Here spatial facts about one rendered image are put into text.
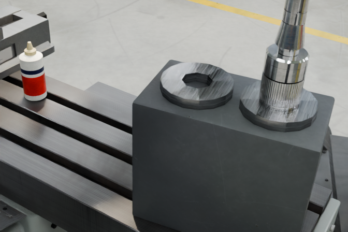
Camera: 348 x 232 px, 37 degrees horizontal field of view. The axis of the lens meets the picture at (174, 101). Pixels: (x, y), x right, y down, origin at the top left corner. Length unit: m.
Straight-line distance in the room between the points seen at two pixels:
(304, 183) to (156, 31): 2.76
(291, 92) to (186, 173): 0.16
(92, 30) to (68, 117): 2.40
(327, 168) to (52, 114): 0.73
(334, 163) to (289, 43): 0.89
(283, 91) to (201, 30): 2.77
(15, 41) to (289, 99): 0.63
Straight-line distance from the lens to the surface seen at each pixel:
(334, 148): 1.47
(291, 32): 0.55
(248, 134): 0.57
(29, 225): 0.87
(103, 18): 3.45
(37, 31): 1.08
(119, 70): 2.84
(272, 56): 0.56
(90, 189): 0.76
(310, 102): 0.61
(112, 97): 1.32
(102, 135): 0.86
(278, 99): 0.58
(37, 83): 0.94
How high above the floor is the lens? 1.42
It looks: 33 degrees down
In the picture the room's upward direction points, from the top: 3 degrees clockwise
